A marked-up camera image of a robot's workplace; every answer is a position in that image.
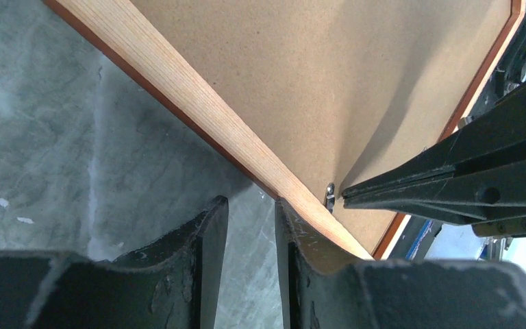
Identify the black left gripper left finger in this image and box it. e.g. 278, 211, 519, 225
0, 196, 229, 328

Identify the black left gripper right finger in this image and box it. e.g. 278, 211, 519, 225
275, 199, 526, 328

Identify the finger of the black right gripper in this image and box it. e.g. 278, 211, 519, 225
340, 68, 526, 198
342, 154, 526, 225

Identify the brown backing board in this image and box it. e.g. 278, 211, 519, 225
134, 1, 512, 252

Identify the wooden picture frame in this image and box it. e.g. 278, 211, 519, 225
47, 1, 526, 259

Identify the metal frame turn clip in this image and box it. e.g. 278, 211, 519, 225
324, 182, 336, 213

